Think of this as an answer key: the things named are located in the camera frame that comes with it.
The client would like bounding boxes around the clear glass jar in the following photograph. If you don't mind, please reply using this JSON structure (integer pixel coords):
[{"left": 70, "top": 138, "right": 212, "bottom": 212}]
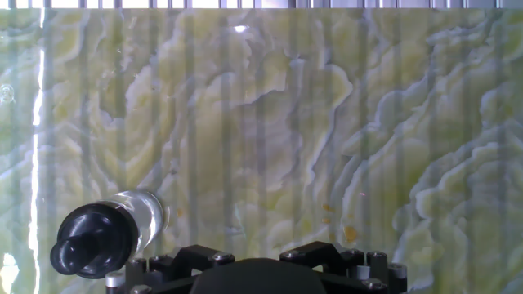
[{"left": 108, "top": 189, "right": 171, "bottom": 256}]

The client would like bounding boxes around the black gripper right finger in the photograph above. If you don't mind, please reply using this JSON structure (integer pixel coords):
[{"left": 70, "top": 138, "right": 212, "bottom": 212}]
[{"left": 279, "top": 240, "right": 409, "bottom": 294}]

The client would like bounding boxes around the green marble pattern mat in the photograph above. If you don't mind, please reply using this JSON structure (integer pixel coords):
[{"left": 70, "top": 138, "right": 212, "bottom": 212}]
[{"left": 0, "top": 7, "right": 523, "bottom": 294}]

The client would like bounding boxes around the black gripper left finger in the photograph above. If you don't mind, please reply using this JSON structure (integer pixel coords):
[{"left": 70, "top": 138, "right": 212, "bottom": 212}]
[{"left": 105, "top": 243, "right": 236, "bottom": 294}]

